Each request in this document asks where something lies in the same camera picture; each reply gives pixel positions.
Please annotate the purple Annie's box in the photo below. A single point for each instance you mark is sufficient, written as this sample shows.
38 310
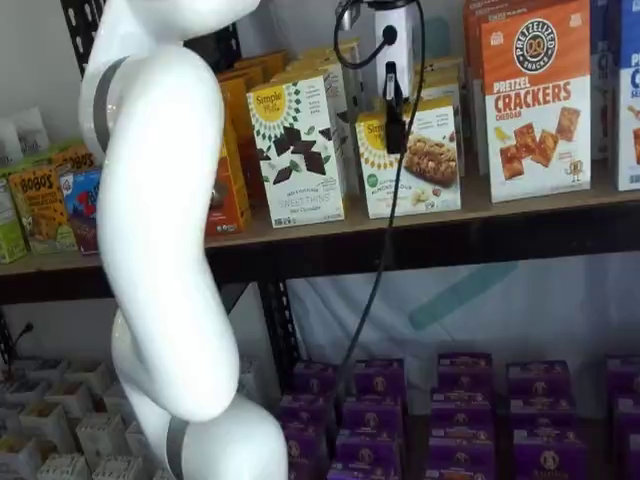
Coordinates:
380 378
372 416
305 452
316 378
465 372
462 412
539 381
628 415
362 473
631 457
306 412
550 457
624 372
367 450
461 457
545 415

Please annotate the small plain white carton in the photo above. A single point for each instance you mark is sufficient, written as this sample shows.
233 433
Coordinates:
10 142
32 132

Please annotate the teal tape strip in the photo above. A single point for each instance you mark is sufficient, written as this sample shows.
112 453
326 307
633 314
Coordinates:
465 295

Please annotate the white Simple Mills bar box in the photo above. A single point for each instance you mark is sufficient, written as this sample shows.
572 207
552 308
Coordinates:
442 85
430 165

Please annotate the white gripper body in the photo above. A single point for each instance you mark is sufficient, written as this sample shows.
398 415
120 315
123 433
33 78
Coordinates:
400 45

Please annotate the yellow Bobo's box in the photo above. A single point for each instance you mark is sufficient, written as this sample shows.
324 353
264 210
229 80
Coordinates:
45 210
75 160

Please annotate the orange Pretzel Crackers box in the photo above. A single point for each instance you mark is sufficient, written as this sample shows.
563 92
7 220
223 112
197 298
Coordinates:
471 100
535 125

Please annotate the wooden shelf board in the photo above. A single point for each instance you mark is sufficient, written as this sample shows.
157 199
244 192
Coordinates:
475 211
50 263

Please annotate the blue and white box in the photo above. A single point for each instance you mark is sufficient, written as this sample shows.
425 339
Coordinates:
630 125

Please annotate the black metal shelving rack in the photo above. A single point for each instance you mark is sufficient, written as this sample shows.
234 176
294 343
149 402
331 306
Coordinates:
450 255
50 290

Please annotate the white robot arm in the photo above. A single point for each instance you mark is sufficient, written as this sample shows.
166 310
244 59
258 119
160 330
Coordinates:
160 225

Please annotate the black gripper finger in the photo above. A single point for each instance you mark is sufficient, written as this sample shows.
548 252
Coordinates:
394 125

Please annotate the white patterned carton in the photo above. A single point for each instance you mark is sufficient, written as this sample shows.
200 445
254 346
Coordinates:
90 377
20 397
42 371
15 457
117 471
100 437
50 425
65 468

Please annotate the Simple Mills Sweet Thins box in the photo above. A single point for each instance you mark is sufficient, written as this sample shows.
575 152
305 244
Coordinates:
300 160
351 125

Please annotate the green Bobo's box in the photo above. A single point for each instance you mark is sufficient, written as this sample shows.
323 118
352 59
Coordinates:
12 225

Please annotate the orange Revival cracker box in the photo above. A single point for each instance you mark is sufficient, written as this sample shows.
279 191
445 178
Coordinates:
265 62
235 175
245 80

